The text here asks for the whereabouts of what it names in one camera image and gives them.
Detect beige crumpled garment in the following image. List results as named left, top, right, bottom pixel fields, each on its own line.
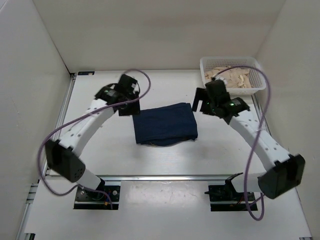
left=204, top=66, right=252, bottom=88

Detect small dark corner label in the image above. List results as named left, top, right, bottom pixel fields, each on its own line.
left=77, top=71, right=95, bottom=76

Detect white plastic basket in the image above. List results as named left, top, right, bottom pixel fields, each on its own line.
left=200, top=56, right=266, bottom=96

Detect dark blue denim trousers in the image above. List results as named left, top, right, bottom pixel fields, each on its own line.
left=132, top=102, right=198, bottom=147

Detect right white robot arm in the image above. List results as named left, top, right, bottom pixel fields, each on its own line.
left=192, top=80, right=306, bottom=200

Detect aluminium rail frame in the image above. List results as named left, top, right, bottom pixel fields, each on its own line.
left=14, top=72, right=313, bottom=240

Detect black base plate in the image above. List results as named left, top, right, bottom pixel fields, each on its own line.
left=73, top=185, right=121, bottom=210
left=205, top=185, right=247, bottom=212

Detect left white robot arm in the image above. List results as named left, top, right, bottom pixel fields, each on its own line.
left=45, top=74, right=140, bottom=200

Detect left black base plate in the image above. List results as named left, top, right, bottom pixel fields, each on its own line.
left=73, top=185, right=121, bottom=210

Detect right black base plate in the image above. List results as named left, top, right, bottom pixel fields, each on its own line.
left=205, top=185, right=247, bottom=212

